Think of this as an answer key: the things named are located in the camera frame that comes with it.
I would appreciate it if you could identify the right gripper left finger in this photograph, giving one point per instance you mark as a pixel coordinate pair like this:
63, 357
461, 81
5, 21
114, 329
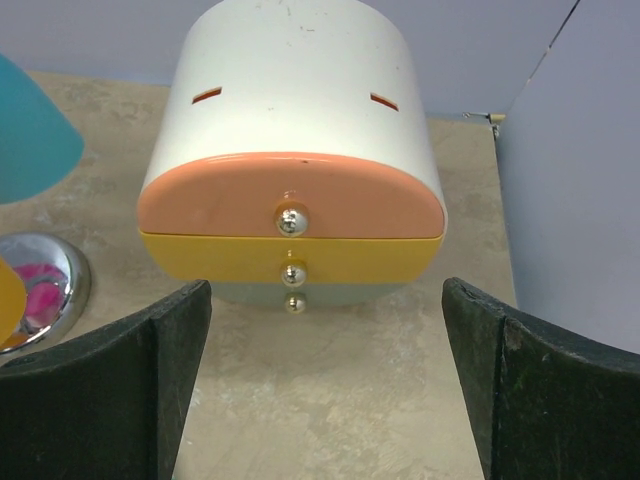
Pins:
109, 404

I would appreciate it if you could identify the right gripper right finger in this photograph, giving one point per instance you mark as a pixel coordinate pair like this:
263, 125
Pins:
543, 402

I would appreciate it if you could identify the orange wine glass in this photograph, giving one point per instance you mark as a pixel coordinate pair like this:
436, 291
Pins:
13, 299

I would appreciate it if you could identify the blue plastic wine glass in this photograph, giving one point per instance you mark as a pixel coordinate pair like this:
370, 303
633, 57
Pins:
39, 145

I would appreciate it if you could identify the chrome wine glass rack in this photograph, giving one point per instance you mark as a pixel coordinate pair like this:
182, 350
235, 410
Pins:
58, 282

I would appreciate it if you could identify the white round drawer box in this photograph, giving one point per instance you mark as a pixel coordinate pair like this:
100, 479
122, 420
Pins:
293, 166

